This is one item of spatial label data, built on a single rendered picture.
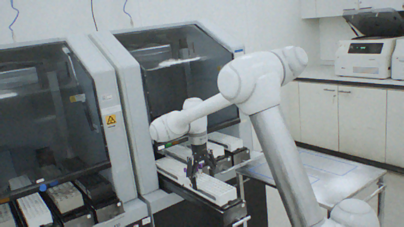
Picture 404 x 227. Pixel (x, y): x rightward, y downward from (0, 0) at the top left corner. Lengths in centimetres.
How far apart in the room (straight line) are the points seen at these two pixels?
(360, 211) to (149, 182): 113
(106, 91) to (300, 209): 108
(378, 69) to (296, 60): 250
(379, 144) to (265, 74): 283
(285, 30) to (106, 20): 210
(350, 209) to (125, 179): 112
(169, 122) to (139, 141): 45
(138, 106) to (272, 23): 249
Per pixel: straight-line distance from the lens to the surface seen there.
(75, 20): 287
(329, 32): 459
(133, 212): 187
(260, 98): 102
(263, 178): 179
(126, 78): 179
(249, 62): 103
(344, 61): 378
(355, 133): 388
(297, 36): 434
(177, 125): 144
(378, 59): 359
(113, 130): 179
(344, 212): 124
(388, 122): 367
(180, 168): 190
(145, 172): 193
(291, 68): 114
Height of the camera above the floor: 161
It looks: 15 degrees down
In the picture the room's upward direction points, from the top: 7 degrees counter-clockwise
